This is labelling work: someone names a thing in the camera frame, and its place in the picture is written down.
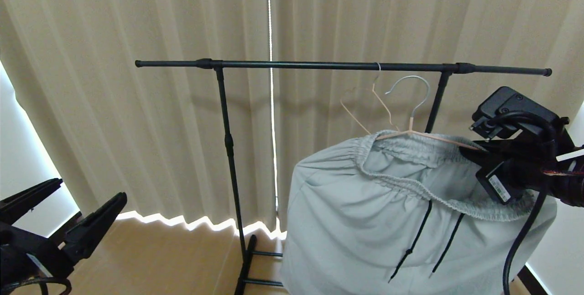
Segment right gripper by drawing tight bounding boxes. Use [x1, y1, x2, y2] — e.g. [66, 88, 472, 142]
[474, 147, 555, 205]

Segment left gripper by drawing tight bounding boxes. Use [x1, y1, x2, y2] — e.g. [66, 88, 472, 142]
[0, 178, 128, 286]

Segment pink clothes hanger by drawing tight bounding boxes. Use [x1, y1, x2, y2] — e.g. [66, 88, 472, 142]
[340, 64, 401, 136]
[374, 75, 485, 150]

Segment pale grey shorts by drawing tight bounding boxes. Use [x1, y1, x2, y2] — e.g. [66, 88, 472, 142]
[279, 130, 558, 295]

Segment black clothes rack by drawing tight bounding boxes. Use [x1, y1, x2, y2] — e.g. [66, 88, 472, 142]
[135, 59, 553, 295]

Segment beige curtain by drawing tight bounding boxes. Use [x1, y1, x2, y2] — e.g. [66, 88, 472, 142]
[0, 0, 584, 241]

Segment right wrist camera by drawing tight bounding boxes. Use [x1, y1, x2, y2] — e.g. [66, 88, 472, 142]
[470, 86, 569, 141]

